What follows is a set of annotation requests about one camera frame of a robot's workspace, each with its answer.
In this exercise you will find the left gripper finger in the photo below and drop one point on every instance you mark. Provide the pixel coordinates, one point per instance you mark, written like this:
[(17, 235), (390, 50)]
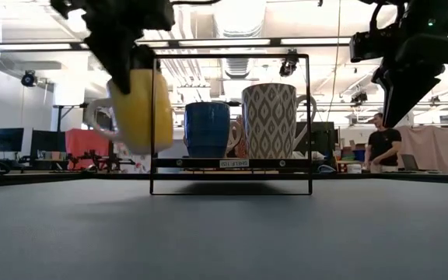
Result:
[(111, 62), (144, 58)]

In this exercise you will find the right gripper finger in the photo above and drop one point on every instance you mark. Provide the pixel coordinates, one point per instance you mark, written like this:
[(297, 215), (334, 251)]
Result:
[(403, 97)]

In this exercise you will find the yellow ceramic mug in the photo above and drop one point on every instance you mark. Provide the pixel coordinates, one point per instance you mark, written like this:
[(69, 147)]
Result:
[(142, 116)]

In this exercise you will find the grey white ikat mug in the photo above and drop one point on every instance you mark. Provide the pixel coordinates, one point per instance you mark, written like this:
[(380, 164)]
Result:
[(268, 124)]

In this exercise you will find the black background robot arm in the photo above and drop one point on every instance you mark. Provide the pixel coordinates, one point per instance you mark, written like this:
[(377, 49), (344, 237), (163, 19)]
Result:
[(99, 160)]

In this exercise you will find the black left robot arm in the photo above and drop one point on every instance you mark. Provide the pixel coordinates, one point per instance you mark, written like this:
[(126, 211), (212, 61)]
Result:
[(68, 7)]

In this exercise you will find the black ceiling spotlight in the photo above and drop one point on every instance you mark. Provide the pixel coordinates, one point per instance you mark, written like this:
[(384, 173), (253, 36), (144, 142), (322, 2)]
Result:
[(29, 79), (288, 66), (359, 98)]

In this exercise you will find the person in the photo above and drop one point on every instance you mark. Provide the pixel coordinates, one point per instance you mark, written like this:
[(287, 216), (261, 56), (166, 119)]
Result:
[(383, 144)]

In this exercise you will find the beige curtain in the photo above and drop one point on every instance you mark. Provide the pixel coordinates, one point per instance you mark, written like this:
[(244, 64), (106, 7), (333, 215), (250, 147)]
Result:
[(430, 148)]

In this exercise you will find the grey open laptop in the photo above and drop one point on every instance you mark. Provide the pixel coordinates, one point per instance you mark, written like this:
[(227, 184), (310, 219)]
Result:
[(410, 163)]

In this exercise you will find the stack of coloured bins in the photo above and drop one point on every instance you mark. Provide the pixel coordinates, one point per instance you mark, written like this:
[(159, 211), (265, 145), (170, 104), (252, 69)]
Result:
[(350, 155)]

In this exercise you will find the long ceiling light strip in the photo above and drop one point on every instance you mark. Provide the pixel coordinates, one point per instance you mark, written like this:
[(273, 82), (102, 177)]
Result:
[(25, 46)]

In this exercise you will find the red partition cloth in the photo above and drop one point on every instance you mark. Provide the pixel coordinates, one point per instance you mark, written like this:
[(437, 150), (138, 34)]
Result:
[(80, 144)]

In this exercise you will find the black box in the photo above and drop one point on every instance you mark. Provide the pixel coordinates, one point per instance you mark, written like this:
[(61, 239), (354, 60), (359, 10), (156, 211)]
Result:
[(323, 138)]

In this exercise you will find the black computer monitor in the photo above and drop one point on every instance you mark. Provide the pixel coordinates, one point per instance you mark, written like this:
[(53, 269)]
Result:
[(8, 139), (48, 142)]

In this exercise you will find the blue-grey table mat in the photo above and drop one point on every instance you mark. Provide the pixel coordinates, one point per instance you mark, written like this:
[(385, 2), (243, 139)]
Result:
[(92, 241)]

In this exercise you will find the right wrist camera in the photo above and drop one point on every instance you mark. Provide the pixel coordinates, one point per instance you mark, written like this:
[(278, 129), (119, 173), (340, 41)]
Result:
[(368, 46)]

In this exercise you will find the silver ceiling air duct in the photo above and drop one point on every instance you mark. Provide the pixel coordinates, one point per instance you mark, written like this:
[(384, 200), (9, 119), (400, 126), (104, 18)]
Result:
[(239, 23)]

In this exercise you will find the wooden shelf with black frame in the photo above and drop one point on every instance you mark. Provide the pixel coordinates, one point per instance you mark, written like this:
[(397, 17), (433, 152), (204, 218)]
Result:
[(193, 163)]

